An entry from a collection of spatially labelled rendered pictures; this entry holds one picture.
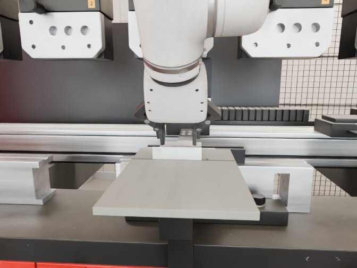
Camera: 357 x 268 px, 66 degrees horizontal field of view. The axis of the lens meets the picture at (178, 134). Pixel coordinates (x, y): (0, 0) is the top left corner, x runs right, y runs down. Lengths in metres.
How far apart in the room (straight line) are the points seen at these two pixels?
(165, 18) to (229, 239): 0.35
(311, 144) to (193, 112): 0.50
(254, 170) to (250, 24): 0.31
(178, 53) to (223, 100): 0.73
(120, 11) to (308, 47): 2.72
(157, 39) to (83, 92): 0.83
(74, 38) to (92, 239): 0.35
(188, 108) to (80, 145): 0.51
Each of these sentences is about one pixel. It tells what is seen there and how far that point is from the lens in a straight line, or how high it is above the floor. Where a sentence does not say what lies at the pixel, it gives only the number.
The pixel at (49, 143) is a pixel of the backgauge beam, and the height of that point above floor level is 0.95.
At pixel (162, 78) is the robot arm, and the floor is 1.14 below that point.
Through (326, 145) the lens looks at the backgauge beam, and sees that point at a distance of 0.89.
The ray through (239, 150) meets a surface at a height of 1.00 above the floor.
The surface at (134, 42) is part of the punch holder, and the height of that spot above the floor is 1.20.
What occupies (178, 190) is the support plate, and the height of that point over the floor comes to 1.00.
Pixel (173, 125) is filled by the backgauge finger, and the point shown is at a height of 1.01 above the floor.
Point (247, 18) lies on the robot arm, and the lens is 0.33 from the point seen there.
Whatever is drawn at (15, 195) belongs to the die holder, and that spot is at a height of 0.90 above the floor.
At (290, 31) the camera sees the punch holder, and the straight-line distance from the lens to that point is 0.54.
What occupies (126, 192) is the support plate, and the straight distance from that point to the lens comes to 0.35.
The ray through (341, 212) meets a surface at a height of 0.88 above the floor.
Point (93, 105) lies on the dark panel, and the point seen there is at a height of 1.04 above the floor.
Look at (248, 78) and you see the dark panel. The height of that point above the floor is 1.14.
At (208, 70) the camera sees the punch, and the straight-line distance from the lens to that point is 0.54.
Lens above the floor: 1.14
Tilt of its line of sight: 11 degrees down
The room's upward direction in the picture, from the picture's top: straight up
